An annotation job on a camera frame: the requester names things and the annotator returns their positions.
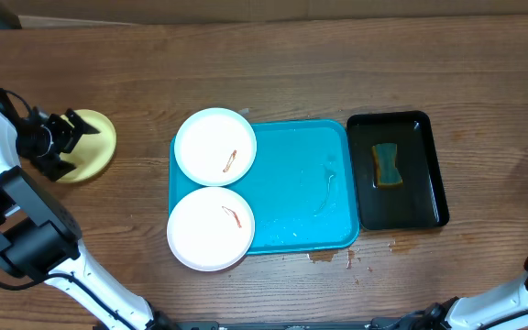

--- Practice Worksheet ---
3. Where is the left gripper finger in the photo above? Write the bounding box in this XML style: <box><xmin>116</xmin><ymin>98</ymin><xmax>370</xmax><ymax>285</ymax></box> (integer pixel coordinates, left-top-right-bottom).
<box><xmin>38</xmin><ymin>154</ymin><xmax>76</xmax><ymax>182</ymax></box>
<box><xmin>64</xmin><ymin>108</ymin><xmax>100</xmax><ymax>138</ymax></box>

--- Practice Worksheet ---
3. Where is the yellow-green rimmed plate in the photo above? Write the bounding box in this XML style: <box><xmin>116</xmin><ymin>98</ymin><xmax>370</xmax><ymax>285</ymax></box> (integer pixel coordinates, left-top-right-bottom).
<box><xmin>58</xmin><ymin>109</ymin><xmax>116</xmax><ymax>183</ymax></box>

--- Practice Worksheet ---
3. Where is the white plate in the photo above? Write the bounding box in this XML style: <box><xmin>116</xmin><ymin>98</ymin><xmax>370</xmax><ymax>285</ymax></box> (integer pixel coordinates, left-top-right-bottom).
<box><xmin>167</xmin><ymin>187</ymin><xmax>255</xmax><ymax>272</ymax></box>
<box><xmin>173</xmin><ymin>107</ymin><xmax>258</xmax><ymax>186</ymax></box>

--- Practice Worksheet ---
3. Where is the green yellow sponge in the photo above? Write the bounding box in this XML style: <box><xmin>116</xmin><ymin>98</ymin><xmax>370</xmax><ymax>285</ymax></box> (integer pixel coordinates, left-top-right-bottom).
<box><xmin>371</xmin><ymin>143</ymin><xmax>403</xmax><ymax>189</ymax></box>

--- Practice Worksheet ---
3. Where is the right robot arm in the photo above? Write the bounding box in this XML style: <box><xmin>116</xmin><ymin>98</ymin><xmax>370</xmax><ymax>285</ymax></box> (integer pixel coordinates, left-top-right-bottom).
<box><xmin>412</xmin><ymin>257</ymin><xmax>528</xmax><ymax>329</ymax></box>

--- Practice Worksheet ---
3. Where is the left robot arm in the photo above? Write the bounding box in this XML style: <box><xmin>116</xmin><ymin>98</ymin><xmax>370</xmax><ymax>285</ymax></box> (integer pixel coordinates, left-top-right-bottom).
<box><xmin>0</xmin><ymin>87</ymin><xmax>177</xmax><ymax>329</ymax></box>

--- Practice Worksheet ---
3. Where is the black water tray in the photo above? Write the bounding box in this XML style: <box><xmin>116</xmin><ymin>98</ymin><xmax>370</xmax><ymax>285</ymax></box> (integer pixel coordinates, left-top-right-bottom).
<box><xmin>346</xmin><ymin>111</ymin><xmax>450</xmax><ymax>231</ymax></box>

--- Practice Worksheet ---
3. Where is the teal plastic tray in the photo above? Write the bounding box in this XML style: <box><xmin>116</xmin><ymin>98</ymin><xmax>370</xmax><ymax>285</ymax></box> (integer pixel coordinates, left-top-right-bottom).
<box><xmin>168</xmin><ymin>118</ymin><xmax>361</xmax><ymax>256</ymax></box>

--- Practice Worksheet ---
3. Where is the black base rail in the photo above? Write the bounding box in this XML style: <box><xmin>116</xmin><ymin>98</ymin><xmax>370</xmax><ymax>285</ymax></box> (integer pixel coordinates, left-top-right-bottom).
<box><xmin>93</xmin><ymin>314</ymin><xmax>430</xmax><ymax>330</ymax></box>

